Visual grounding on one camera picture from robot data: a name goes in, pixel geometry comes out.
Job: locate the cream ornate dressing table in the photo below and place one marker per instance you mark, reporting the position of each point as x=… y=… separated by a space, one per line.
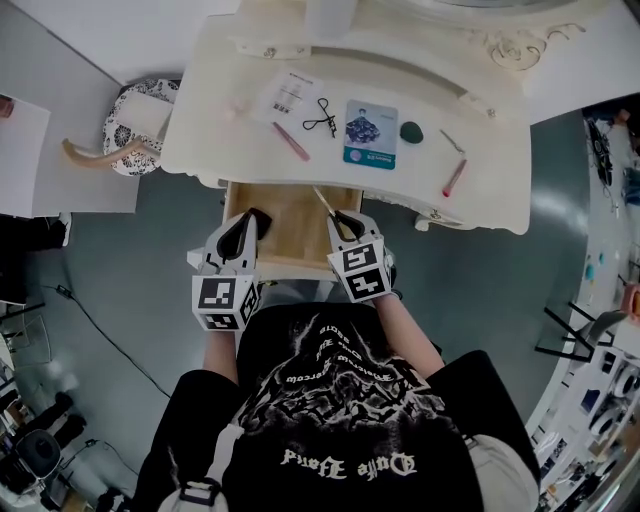
x=500 y=165

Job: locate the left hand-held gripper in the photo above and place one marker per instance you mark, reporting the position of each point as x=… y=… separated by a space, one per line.
x=220 y=300

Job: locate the blue packet card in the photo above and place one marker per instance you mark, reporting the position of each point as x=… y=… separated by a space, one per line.
x=371 y=135

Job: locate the white paper packet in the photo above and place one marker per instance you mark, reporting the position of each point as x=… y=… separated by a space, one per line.
x=290 y=95

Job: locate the person's right forearm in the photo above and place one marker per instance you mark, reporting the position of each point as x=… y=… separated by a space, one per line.
x=405 y=335

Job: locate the small brown box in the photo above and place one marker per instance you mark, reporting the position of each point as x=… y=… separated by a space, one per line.
x=5 y=106

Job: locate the thin makeup brush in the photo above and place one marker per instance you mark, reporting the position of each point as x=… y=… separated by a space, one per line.
x=324 y=200

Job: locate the person's black printed t-shirt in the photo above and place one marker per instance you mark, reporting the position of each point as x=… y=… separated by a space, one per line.
x=340 y=400

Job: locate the wooden chair floral cushion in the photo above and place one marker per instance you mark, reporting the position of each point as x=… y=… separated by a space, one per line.
x=130 y=150

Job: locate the dark green round compact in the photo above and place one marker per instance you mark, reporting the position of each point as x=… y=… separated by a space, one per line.
x=411 y=132

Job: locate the black frame grey chair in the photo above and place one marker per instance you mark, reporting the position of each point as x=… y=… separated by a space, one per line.
x=585 y=335

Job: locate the white tall vase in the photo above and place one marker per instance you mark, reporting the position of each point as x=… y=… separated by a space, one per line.
x=327 y=15

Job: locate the white shelf unit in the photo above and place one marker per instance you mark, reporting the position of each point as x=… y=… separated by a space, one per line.
x=65 y=165

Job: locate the black square case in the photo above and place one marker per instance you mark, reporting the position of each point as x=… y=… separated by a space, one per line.
x=264 y=222

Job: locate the silver tweezers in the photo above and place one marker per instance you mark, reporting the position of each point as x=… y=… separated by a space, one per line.
x=452 y=141

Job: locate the black eyelash curler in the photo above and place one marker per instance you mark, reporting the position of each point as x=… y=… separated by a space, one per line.
x=315 y=121

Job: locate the pink pen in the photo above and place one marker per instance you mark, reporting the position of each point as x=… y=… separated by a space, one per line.
x=455 y=176
x=291 y=141

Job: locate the wooden drawer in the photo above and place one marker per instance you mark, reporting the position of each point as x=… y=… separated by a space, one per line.
x=295 y=225

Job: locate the person's left forearm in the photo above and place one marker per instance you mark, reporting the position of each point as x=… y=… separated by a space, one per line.
x=220 y=355

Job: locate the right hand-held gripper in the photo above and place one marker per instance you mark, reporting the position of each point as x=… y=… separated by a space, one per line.
x=362 y=272

